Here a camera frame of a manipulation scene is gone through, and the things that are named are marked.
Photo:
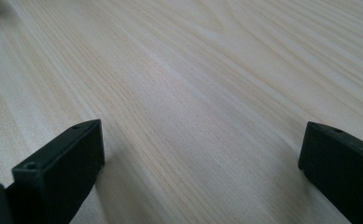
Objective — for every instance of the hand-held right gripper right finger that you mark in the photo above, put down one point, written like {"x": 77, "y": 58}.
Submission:
{"x": 344, "y": 168}

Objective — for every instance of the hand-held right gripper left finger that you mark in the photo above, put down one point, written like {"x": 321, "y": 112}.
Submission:
{"x": 58, "y": 174}

